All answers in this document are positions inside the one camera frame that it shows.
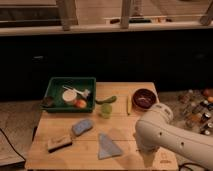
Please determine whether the blue-grey towel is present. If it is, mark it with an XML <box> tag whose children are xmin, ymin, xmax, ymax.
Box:
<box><xmin>98</xmin><ymin>133</ymin><xmax>123</xmax><ymax>160</ymax></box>

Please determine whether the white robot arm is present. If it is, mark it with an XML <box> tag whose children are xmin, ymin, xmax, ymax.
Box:
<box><xmin>135</xmin><ymin>103</ymin><xmax>213</xmax><ymax>171</ymax></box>

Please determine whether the green plastic cup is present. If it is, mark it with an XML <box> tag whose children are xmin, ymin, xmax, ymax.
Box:
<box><xmin>100</xmin><ymin>103</ymin><xmax>112</xmax><ymax>119</ymax></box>

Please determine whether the green pea pod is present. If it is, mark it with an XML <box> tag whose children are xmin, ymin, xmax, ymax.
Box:
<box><xmin>95</xmin><ymin>96</ymin><xmax>117</xmax><ymax>105</ymax></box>

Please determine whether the white dish brush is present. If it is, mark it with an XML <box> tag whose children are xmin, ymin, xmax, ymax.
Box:
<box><xmin>63</xmin><ymin>85</ymin><xmax>90</xmax><ymax>99</ymax></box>

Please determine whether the yellow pencil stick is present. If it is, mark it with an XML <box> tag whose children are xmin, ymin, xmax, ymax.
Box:
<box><xmin>126</xmin><ymin>96</ymin><xmax>132</xmax><ymax>115</ymax></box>

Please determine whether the orange fruit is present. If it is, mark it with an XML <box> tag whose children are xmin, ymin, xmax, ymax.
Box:
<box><xmin>75</xmin><ymin>99</ymin><xmax>87</xmax><ymax>108</ymax></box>

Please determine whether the dark red bowl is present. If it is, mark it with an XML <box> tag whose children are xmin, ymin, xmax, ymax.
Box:
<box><xmin>132</xmin><ymin>88</ymin><xmax>157</xmax><ymax>111</ymax></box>

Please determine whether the white round container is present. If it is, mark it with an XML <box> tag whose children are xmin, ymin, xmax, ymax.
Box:
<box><xmin>62</xmin><ymin>90</ymin><xmax>77</xmax><ymax>104</ymax></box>

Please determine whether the blue sponge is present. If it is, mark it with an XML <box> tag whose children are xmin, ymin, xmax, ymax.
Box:
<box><xmin>72</xmin><ymin>119</ymin><xmax>93</xmax><ymax>136</ymax></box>

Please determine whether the green plastic tray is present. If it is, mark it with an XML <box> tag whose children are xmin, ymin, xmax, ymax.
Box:
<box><xmin>41</xmin><ymin>77</ymin><xmax>96</xmax><ymax>113</ymax></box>

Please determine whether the dark round object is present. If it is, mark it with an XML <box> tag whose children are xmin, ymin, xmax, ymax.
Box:
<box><xmin>41</xmin><ymin>96</ymin><xmax>54</xmax><ymax>107</ymax></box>

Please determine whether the wooden scrub brush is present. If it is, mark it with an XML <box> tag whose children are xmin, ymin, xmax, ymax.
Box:
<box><xmin>47</xmin><ymin>135</ymin><xmax>72</xmax><ymax>153</ymax></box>

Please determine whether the spice jar rack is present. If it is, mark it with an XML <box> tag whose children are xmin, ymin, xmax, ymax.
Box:
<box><xmin>178</xmin><ymin>90</ymin><xmax>213</xmax><ymax>136</ymax></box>

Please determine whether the black cable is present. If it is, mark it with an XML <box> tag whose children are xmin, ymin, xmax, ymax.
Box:
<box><xmin>0</xmin><ymin>127</ymin><xmax>27</xmax><ymax>163</ymax></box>

